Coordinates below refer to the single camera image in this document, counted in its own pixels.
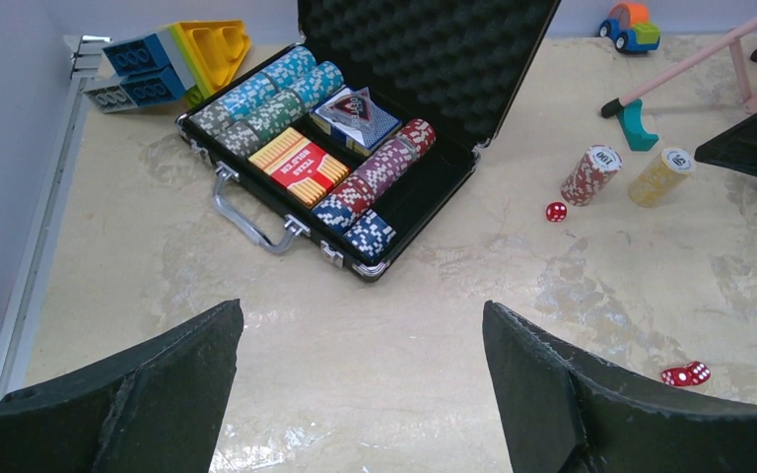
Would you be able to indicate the light blue chip row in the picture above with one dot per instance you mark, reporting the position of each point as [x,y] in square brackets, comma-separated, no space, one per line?
[246,117]

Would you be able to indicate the red die pair right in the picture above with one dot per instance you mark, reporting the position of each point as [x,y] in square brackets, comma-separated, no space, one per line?
[696,373]

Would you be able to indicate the red die pair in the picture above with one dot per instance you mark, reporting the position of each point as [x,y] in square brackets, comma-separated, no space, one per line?
[696,373]
[677,376]

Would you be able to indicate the blue yellow lego bricks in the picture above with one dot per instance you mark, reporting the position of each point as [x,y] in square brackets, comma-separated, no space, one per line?
[188,61]

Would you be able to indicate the teal block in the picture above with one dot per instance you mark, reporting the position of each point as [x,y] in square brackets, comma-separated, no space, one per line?
[631,122]

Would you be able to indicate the blue card deck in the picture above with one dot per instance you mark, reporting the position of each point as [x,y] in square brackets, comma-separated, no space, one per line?
[351,118]

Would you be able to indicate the pink music stand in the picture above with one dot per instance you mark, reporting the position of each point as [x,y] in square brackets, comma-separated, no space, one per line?
[727,40]

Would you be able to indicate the red 100 chip stack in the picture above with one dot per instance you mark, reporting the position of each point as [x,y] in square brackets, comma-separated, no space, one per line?
[590,175]

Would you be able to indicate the lone red die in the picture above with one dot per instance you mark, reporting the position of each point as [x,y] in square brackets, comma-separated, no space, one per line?
[556,212]

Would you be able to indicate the yellow 50 chip stack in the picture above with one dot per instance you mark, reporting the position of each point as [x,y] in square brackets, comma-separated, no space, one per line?
[661,176]

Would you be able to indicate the red Texas Hold'em card deck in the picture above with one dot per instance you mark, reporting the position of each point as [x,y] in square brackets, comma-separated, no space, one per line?
[300,166]

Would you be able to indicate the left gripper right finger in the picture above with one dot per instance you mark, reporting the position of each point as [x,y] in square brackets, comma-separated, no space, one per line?
[564,409]

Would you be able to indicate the black poker chip case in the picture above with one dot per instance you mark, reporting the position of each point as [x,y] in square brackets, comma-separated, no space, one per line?
[456,64]

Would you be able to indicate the blue white chip stack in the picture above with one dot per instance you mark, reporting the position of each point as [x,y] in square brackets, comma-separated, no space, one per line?
[370,235]

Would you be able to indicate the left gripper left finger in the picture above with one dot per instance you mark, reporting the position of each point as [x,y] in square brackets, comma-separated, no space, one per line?
[155,407]

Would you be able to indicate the purple chip stack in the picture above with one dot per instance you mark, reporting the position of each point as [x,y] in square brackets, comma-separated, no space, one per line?
[360,189]

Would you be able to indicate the red die pair left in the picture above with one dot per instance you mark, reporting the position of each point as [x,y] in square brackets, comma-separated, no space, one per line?
[677,376]

